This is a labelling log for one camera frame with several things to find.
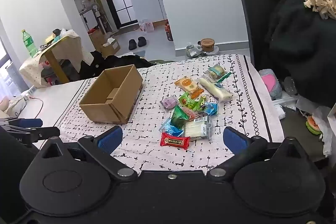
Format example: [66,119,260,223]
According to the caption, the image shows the brown cardboard box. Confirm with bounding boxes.
[88,29,106,49]

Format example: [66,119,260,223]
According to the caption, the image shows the grey door mat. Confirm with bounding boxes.
[110,24,140,37]

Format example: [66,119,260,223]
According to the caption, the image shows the purple round snack packet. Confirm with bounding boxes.
[160,96,179,111]

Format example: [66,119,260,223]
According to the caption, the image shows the black chair back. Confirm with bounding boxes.
[237,0,285,67]

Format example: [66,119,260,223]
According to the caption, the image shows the grey perforated slipper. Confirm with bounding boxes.
[283,76,299,97]

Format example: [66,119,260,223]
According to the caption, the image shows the beige dotted tablecloth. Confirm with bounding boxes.
[19,29,94,88]

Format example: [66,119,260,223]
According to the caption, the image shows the orange biscuit packet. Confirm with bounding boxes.
[174,76,205,99]

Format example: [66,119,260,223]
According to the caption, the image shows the white plastic bag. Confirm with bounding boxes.
[312,103,336,157]

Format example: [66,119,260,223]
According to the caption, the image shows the white cloth bag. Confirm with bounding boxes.
[0,95,27,119]

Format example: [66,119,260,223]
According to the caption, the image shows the grey cushion with pink heart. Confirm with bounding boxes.
[258,68,284,101]

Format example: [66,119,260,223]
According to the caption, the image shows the white standing fan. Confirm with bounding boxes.
[91,3,102,31]

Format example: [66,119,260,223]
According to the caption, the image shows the clear bag with items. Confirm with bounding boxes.
[185,43,203,59]

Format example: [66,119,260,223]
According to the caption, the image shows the pile of black clothes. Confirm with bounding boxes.
[78,51,154,81]

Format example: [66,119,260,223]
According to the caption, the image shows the pink plastic bag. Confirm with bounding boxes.
[138,18,154,34]

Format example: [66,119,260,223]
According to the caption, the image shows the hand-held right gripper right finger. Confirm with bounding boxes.
[206,126,305,183]

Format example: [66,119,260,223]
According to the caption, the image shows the orange cable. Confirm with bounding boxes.
[28,96,46,116]

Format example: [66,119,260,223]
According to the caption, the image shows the small wooden table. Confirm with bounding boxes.
[39,36,70,84]

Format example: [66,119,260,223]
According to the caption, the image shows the cardboard box with white paper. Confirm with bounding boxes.
[100,38,121,58]

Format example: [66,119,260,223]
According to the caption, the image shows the black coat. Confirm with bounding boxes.
[263,0,336,109]

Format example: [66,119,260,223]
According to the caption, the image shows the pink red snack packet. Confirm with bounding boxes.
[184,108,203,120]

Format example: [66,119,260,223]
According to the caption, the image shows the clear white cracker packet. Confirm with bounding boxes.
[183,117,212,141]

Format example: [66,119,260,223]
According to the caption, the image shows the brown round bucket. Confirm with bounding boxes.
[201,38,216,53]

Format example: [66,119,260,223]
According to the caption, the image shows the green plastic bottle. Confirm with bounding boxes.
[21,29,38,58]

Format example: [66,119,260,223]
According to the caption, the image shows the light blue snack packet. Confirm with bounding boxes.
[159,118,184,137]

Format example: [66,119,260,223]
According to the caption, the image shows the long white snack packet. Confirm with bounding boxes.
[198,76,234,103]

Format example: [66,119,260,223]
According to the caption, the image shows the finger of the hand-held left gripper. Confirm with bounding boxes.
[0,117,43,129]
[25,126,61,147]

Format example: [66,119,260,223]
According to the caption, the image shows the green snack packet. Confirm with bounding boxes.
[171,105,195,128]

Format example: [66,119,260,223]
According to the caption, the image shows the green cloth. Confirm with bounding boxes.
[149,58,174,65]

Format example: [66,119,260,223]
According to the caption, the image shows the watermelon slice toy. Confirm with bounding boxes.
[305,115,323,135]

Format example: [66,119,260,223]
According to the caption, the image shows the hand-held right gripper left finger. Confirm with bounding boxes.
[39,126,138,183]

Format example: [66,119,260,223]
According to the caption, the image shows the bright green candy packet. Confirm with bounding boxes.
[179,92,207,110]

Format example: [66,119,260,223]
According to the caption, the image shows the white patterned blanket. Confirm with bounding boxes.
[54,54,285,172]

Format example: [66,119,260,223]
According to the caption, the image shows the red packages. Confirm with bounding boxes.
[164,19,174,42]

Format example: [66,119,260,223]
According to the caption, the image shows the round pastry packet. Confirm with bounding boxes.
[204,64,227,81]

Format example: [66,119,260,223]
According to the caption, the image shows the white kitchen cabinet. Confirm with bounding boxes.
[127,0,168,24]

